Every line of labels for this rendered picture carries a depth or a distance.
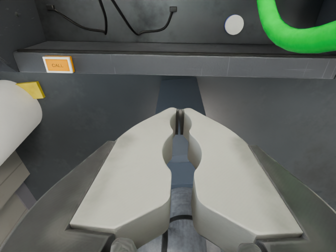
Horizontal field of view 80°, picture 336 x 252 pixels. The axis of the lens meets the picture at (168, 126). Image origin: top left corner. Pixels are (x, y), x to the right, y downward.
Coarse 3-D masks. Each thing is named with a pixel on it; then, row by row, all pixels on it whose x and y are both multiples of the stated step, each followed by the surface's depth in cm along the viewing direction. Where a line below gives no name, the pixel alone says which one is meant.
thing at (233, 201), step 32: (192, 128) 10; (224, 128) 10; (192, 160) 10; (224, 160) 8; (256, 160) 8; (192, 192) 7; (224, 192) 6; (256, 192) 6; (224, 224) 6; (256, 224) 6; (288, 224) 6
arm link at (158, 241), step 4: (160, 236) 51; (152, 240) 49; (156, 240) 50; (160, 240) 50; (144, 244) 48; (148, 244) 49; (152, 244) 49; (156, 244) 49; (160, 244) 49; (140, 248) 47; (144, 248) 48; (148, 248) 48; (152, 248) 48; (156, 248) 48; (160, 248) 49
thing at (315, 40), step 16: (256, 0) 18; (272, 0) 17; (272, 16) 16; (272, 32) 15; (288, 32) 13; (304, 32) 11; (320, 32) 10; (288, 48) 13; (304, 48) 11; (320, 48) 10
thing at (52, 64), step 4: (64, 56) 38; (68, 56) 38; (48, 60) 38; (52, 60) 38; (56, 60) 38; (60, 60) 38; (64, 60) 38; (48, 64) 38; (52, 64) 38; (56, 64) 38; (60, 64) 38; (64, 64) 38; (72, 64) 39; (48, 68) 39; (52, 68) 39; (56, 68) 39; (60, 68) 39; (64, 68) 38; (68, 68) 38; (72, 68) 39
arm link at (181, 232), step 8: (176, 224) 55; (184, 224) 55; (192, 224) 55; (168, 232) 52; (176, 232) 53; (184, 232) 53; (192, 232) 53; (168, 240) 50; (176, 240) 51; (184, 240) 51; (192, 240) 51; (200, 240) 53; (168, 248) 49; (176, 248) 49; (184, 248) 49; (192, 248) 50; (200, 248) 51
